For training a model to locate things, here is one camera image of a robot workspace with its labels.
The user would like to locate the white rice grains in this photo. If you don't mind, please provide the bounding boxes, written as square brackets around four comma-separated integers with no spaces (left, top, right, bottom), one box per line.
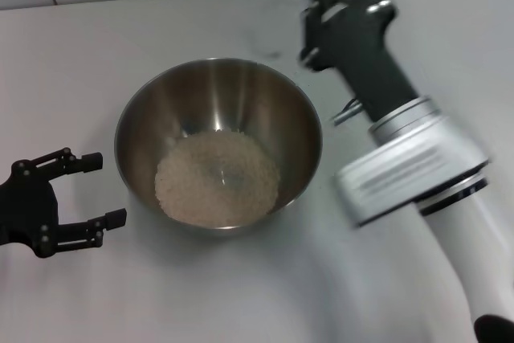
[154,128,282,228]

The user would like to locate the right gripper cable connector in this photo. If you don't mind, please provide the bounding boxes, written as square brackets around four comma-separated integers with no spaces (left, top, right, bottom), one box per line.
[332,97,365,125]

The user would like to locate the clear plastic measuring cup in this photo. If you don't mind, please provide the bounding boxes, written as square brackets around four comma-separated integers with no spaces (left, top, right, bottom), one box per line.
[235,0,319,59]

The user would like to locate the stainless steel mixing bowl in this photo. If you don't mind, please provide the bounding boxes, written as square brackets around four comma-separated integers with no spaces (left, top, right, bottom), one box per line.
[114,56,324,239]

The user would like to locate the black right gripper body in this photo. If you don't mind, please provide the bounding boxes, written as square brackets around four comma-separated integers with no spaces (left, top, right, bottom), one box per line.
[298,0,419,123]

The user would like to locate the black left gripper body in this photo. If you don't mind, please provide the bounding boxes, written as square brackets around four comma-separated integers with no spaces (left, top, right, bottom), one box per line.
[0,159,61,259]

